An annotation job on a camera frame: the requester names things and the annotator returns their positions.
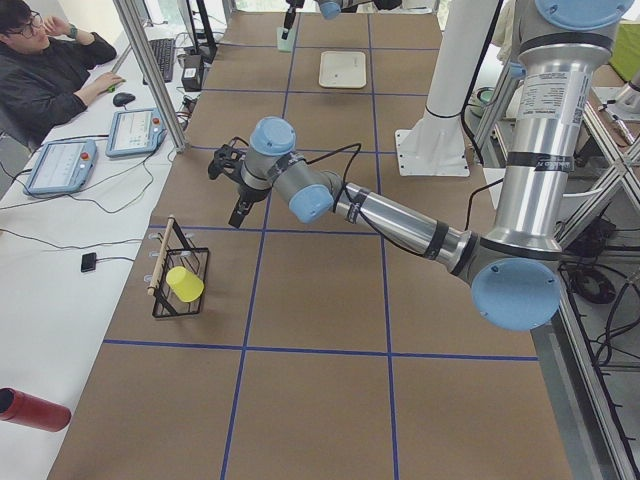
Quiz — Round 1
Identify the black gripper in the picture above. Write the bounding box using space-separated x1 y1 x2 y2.
228 185 266 229
281 0 305 40

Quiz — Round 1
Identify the light green cup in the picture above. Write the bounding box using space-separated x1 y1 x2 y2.
276 27 295 53

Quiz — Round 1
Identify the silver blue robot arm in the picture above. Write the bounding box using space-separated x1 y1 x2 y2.
278 0 402 40
229 1 630 330

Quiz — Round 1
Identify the white plastic tray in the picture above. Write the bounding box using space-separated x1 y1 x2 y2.
318 51 367 89

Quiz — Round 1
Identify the yellow cup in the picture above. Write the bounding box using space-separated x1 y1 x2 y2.
165 266 204 303

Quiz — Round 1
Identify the black box with label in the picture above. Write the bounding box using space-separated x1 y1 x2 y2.
181 55 204 92

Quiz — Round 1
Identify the black keyboard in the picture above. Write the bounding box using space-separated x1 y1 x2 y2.
148 38 175 83

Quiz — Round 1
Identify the far teach pendant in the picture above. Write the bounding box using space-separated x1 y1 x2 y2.
106 108 166 158

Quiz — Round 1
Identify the teach pendant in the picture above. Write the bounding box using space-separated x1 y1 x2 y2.
23 139 97 197
106 108 166 158

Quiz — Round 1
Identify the black computer mouse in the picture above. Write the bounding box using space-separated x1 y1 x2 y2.
112 92 136 107

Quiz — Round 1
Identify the small black device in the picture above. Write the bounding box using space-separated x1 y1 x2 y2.
80 252 97 273

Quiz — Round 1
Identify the near teach pendant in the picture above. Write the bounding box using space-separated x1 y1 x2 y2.
23 139 97 197

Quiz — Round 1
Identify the seated person in black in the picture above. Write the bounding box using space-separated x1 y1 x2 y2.
1 1 124 145

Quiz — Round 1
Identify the red bottle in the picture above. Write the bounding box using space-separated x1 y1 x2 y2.
1 387 71 432

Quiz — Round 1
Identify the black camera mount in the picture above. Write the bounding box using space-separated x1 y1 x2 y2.
207 144 245 183

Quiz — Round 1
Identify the black wire cup rack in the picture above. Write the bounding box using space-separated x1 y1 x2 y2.
147 215 210 320

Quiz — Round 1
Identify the black camera cable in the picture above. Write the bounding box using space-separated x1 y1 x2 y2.
299 142 363 201

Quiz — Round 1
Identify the aluminium frame post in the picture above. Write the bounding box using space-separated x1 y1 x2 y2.
113 0 187 153

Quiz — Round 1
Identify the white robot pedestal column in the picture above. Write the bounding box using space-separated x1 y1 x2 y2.
395 0 502 177

